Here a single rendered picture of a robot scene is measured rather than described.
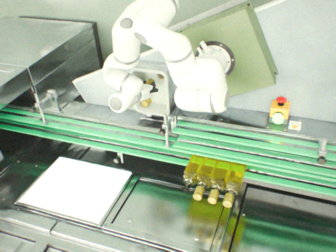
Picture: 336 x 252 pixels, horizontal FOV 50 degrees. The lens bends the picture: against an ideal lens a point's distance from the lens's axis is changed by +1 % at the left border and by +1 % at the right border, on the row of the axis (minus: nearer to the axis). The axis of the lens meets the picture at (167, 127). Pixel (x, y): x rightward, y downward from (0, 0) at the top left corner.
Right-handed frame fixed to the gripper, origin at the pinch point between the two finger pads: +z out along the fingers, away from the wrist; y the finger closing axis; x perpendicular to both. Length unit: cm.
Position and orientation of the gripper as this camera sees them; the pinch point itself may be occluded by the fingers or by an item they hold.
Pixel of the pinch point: (148, 85)
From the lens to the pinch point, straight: 156.2
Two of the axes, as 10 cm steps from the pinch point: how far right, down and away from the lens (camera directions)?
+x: 0.2, -9.3, -3.7
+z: 3.6, -3.4, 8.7
